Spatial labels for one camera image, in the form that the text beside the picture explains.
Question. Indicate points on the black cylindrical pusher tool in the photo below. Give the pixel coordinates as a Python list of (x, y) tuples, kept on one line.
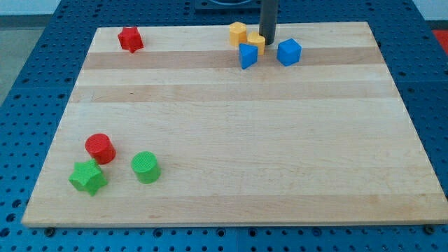
[(268, 20)]

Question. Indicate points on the blue triangle block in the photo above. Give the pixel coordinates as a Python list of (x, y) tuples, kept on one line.
[(248, 55)]

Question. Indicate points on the blue cube block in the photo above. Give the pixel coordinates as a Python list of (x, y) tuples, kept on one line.
[(289, 52)]

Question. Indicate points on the red star block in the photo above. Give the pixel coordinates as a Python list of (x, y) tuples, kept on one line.
[(130, 39)]

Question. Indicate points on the red cylinder block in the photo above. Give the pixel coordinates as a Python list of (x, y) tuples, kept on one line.
[(100, 148)]

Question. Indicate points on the green cylinder block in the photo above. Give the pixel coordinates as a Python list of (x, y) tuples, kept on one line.
[(146, 168)]

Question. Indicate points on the green star block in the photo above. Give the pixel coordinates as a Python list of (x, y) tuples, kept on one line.
[(87, 176)]

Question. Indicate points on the yellow hexagon block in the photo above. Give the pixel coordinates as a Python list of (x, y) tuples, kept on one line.
[(237, 33)]

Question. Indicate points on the yellow heart block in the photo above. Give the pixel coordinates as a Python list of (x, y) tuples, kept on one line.
[(255, 39)]

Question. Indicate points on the wooden board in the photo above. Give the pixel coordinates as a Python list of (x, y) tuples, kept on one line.
[(326, 141)]

